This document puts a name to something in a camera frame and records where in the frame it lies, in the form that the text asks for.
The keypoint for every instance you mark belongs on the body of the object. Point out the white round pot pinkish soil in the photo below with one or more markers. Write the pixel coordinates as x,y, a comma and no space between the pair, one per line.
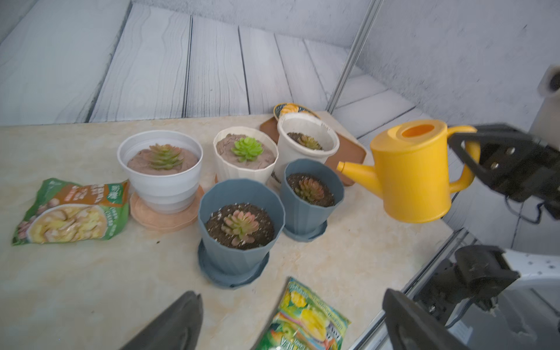
164,167

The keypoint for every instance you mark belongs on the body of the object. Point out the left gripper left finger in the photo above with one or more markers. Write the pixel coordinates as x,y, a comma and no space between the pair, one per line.
178,327

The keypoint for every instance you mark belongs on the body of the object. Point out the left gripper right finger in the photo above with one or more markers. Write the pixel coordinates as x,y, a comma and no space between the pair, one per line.
411,327

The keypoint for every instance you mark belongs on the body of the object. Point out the large white pot dark soil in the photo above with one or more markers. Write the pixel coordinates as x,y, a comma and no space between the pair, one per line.
303,136

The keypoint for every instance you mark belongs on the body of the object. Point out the white ribbed pot green succulent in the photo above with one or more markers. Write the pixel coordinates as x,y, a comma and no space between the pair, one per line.
244,153

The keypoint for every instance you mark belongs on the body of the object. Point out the brown rectangular tray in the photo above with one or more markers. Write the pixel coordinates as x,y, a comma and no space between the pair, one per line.
348,151

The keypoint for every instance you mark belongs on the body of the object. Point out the green Fox's candy bag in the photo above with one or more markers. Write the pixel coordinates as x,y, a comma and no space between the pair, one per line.
304,321

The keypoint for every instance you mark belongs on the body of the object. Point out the yellow plastic watering can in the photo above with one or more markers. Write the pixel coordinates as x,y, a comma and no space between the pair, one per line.
411,170

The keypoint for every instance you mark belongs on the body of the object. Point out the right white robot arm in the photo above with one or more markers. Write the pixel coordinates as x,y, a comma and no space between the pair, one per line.
486,271

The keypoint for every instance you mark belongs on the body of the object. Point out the terracotta saucer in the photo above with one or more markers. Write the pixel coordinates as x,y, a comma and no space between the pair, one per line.
166,223

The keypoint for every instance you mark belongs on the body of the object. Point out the right aluminium frame post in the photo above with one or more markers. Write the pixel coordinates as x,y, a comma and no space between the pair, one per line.
355,51

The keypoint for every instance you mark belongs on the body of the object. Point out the blue patterned plate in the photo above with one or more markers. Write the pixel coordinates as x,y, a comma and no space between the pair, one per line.
286,108

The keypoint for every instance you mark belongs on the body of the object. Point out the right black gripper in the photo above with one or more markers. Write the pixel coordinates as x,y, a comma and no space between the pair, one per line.
512,163

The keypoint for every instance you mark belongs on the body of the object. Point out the green snack packet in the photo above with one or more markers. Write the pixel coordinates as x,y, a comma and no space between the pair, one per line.
66,212

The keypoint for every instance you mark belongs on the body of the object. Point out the blue pot succulent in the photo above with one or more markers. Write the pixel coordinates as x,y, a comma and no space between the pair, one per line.
240,221
310,193

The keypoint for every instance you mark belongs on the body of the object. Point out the aluminium front rail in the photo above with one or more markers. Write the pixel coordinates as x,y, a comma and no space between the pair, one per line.
375,336

